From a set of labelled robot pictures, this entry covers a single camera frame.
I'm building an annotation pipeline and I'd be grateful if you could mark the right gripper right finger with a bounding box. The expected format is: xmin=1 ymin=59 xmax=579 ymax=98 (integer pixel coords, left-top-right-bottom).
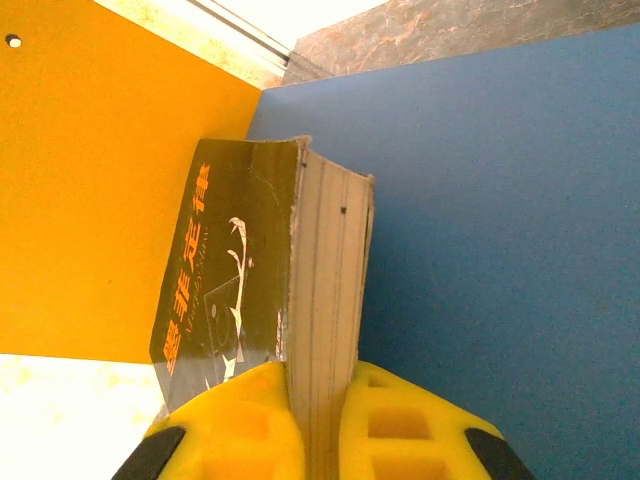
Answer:
xmin=339 ymin=360 xmax=536 ymax=480

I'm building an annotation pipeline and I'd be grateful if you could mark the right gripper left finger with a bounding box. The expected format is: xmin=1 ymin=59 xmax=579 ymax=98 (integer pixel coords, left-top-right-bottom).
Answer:
xmin=112 ymin=360 xmax=307 ymax=480

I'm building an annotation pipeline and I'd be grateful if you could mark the black book orange title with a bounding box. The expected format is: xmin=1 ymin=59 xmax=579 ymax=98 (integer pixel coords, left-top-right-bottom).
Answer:
xmin=148 ymin=134 xmax=376 ymax=480

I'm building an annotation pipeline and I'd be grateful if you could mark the blue shelf board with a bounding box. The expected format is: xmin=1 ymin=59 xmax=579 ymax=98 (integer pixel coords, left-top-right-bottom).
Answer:
xmin=247 ymin=22 xmax=640 ymax=480

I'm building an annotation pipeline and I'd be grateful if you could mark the yellow wooden bookshelf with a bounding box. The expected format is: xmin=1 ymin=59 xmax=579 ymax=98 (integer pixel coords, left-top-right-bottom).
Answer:
xmin=0 ymin=0 xmax=640 ymax=480

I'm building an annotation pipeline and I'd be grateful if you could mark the aluminium frame post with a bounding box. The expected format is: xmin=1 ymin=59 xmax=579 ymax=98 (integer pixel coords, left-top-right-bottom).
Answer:
xmin=187 ymin=0 xmax=296 ymax=69

